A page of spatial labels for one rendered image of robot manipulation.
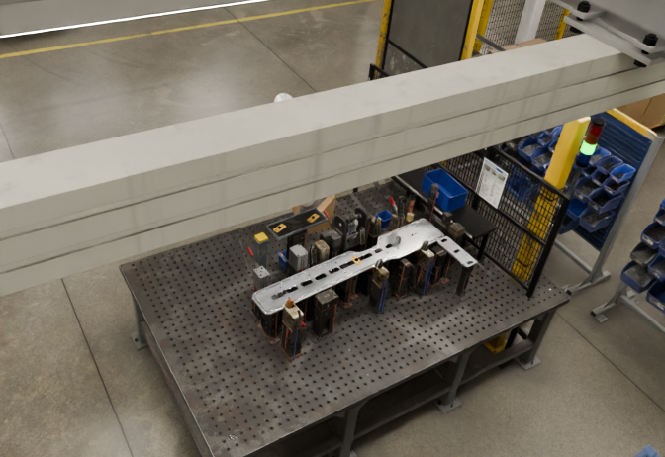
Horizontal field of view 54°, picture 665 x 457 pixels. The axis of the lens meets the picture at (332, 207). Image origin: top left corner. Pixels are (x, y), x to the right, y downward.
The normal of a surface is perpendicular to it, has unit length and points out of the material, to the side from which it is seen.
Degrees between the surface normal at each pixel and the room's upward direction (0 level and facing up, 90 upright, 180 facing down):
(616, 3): 90
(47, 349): 0
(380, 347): 0
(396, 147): 90
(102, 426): 0
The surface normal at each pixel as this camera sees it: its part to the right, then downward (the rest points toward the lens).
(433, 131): 0.52, 0.58
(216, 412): 0.09, -0.77
